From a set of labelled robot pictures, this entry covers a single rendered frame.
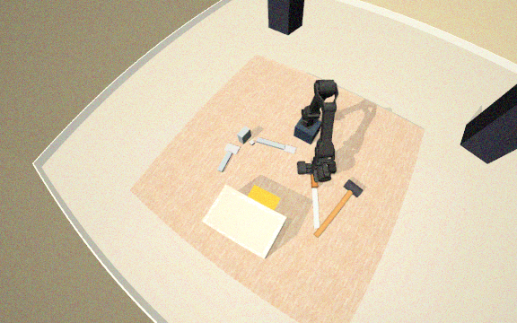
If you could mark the mallet with wooden handle and black head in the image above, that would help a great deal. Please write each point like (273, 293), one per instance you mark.
(354, 190)

